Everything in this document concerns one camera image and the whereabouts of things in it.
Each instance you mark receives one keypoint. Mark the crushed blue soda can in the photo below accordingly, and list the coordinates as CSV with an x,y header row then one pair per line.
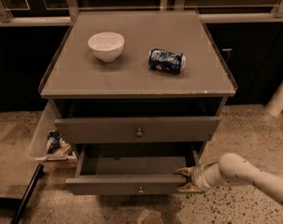
x,y
166,61

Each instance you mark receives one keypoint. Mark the white ceramic bowl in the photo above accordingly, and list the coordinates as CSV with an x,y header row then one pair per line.
x,y
106,46

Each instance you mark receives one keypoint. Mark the grey drawer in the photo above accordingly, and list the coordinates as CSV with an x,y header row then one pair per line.
x,y
131,169
137,130

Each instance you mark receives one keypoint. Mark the black bar on floor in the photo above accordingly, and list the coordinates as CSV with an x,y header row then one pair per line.
x,y
39,171

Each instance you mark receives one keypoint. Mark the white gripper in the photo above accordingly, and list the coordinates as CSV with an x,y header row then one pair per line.
x,y
198,177

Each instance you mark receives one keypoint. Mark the clear plastic bin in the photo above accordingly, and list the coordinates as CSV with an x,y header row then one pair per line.
x,y
64,156

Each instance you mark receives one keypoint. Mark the blue snack bag in bin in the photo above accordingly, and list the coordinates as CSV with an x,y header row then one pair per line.
x,y
53,141

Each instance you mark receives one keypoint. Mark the grey drawer cabinet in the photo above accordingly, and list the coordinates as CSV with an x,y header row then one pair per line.
x,y
79,74

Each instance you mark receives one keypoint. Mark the metal window frame rail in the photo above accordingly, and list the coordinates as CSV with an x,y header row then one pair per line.
x,y
42,12

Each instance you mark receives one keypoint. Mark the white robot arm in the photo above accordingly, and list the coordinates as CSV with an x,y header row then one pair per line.
x,y
232,170

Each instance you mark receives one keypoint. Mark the grey top drawer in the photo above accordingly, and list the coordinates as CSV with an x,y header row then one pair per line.
x,y
137,130

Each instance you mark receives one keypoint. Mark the white table leg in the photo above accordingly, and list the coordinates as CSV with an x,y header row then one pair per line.
x,y
275,105

